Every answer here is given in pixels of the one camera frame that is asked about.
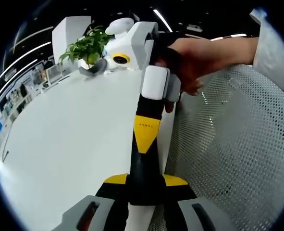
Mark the white mesh office chair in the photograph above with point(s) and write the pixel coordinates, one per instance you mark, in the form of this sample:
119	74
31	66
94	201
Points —
54	73

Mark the green leafy plant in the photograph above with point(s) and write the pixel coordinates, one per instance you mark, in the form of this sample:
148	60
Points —
89	47

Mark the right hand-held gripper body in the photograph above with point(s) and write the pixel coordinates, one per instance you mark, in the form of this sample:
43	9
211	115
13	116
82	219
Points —
137	43

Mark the light grey sleeve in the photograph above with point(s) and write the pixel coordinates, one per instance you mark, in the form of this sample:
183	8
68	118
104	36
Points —
274	55

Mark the black remote control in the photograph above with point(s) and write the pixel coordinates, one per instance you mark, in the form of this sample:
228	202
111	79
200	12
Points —
146	178

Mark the blue and white jug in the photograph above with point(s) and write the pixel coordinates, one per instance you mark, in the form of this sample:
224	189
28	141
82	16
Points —
105	51

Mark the grey plant pot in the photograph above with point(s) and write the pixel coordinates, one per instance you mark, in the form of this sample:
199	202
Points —
95	69

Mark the person's right hand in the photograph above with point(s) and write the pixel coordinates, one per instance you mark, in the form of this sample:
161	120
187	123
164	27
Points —
194	60

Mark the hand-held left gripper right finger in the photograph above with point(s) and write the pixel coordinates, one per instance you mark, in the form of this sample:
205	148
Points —
187	211

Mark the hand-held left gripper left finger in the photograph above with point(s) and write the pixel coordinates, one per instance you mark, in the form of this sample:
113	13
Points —
89	214

